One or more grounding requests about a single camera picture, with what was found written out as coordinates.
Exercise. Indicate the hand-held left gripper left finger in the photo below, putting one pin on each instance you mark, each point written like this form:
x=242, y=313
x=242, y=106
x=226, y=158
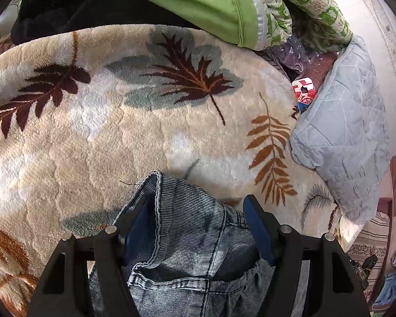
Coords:
x=137, y=224

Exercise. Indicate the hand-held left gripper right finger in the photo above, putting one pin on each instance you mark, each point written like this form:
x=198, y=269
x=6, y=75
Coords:
x=257, y=228

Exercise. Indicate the blue denim pants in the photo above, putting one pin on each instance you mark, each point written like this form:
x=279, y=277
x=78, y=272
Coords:
x=191, y=254

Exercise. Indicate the beige leaf-print plush blanket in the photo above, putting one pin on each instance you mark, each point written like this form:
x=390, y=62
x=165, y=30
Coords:
x=118, y=122

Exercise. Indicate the striped floral mattress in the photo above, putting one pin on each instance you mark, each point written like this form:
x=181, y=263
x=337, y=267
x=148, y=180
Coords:
x=366, y=241

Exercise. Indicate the black device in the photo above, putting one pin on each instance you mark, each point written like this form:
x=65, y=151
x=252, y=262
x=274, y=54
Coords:
x=361, y=265

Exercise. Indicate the grey quilted pillow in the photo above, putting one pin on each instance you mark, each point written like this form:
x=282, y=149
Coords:
x=343, y=128

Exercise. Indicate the red and white packet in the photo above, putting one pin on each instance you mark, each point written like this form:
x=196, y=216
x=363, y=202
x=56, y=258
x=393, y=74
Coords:
x=304, y=94

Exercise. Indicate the light blue cloth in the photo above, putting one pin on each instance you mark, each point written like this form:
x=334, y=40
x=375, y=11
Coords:
x=394, y=277

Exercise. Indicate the clear plastic bag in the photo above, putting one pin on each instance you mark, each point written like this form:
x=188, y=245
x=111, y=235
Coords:
x=290, y=52

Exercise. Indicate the black fleece cloth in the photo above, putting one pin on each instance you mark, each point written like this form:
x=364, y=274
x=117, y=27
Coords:
x=69, y=13

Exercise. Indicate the green quilt with patterned lining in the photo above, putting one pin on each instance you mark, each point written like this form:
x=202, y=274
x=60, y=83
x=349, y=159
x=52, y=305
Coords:
x=250, y=3

